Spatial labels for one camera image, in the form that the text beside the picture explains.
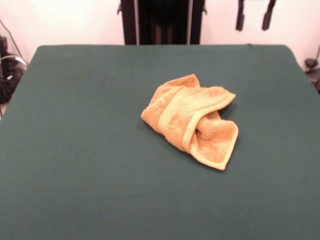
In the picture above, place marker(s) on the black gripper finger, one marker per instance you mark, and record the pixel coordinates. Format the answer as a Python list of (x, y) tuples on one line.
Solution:
[(268, 17), (240, 20)]

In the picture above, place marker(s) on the dark green table cloth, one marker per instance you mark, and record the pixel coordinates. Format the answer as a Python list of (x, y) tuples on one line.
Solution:
[(75, 150)]

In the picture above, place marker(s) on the dark grey curved stand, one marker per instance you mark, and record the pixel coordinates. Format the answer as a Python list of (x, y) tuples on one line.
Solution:
[(310, 63)]

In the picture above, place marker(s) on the orange terry towel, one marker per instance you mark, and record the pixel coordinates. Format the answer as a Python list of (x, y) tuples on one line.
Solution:
[(180, 112)]

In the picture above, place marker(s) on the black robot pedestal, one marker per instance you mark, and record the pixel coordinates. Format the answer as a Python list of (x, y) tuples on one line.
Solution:
[(162, 22)]

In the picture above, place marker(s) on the black box with red light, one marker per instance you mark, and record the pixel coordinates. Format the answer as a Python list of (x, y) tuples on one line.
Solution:
[(3, 44)]

